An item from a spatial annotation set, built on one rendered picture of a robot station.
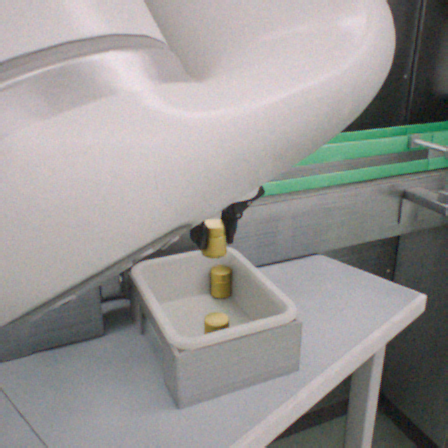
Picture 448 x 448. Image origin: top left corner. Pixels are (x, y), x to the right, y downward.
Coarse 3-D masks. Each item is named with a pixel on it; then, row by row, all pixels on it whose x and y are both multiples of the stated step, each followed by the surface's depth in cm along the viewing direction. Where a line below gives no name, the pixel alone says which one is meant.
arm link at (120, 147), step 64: (192, 0) 16; (256, 0) 16; (320, 0) 16; (384, 0) 17; (64, 64) 8; (128, 64) 9; (192, 64) 17; (256, 64) 14; (320, 64) 14; (384, 64) 17; (0, 128) 8; (64, 128) 8; (128, 128) 9; (192, 128) 10; (256, 128) 11; (320, 128) 14; (0, 192) 8; (64, 192) 8; (128, 192) 9; (192, 192) 10; (0, 256) 8; (64, 256) 9; (128, 256) 10; (0, 320) 10
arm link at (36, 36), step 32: (0, 0) 8; (32, 0) 9; (64, 0) 9; (96, 0) 9; (128, 0) 10; (0, 32) 8; (32, 32) 8; (64, 32) 9; (96, 32) 9; (128, 32) 10; (0, 64) 8
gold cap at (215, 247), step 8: (208, 224) 65; (216, 224) 65; (224, 224) 65; (208, 232) 65; (216, 232) 64; (224, 232) 65; (208, 240) 65; (216, 240) 65; (224, 240) 66; (208, 248) 66; (216, 248) 65; (224, 248) 66; (208, 256) 66; (216, 256) 66
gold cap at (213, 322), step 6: (216, 312) 67; (204, 318) 66; (210, 318) 66; (216, 318) 66; (222, 318) 66; (228, 318) 66; (204, 324) 65; (210, 324) 64; (216, 324) 64; (222, 324) 64; (228, 324) 65; (204, 330) 66; (210, 330) 64; (216, 330) 64
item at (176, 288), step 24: (144, 264) 74; (168, 264) 76; (192, 264) 78; (216, 264) 80; (240, 264) 75; (144, 288) 68; (168, 288) 77; (192, 288) 79; (240, 288) 76; (264, 288) 69; (168, 312) 75; (192, 312) 75; (240, 312) 75; (264, 312) 70; (288, 312) 62; (168, 336) 58; (192, 336) 69; (216, 336) 58; (240, 336) 59
